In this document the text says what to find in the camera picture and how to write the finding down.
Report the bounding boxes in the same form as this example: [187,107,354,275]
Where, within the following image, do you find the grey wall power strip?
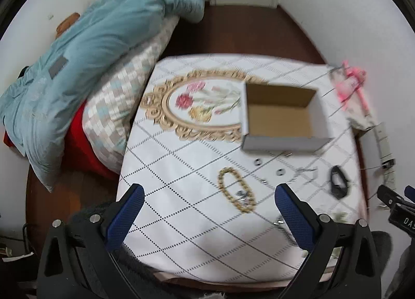
[373,122,396,189]

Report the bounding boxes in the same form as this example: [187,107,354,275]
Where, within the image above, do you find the checkered pillow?
[82,16,179,177]

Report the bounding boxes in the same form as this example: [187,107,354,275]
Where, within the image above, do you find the silver chain necklace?
[285,166,320,186]

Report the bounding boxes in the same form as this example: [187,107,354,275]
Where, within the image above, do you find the white cardboard box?
[240,82,333,153]

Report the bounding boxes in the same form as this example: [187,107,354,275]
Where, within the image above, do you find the teal quilted blanket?
[1,0,205,191]

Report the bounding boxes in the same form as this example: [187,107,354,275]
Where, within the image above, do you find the wooden bead bracelet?
[217,166,258,213]

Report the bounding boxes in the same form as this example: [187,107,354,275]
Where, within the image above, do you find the red cloth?
[3,100,119,183]

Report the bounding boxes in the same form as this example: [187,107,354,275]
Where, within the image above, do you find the brown wooden headboard piece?
[55,13,80,39]

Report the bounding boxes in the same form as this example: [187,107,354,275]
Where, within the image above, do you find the black bangle bracelet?
[329,165,350,200]

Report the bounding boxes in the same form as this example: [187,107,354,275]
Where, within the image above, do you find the white dotted floral tablecloth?
[117,54,365,283]

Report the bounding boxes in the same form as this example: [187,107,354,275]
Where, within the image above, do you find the pink panther plush toy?
[335,60,369,114]

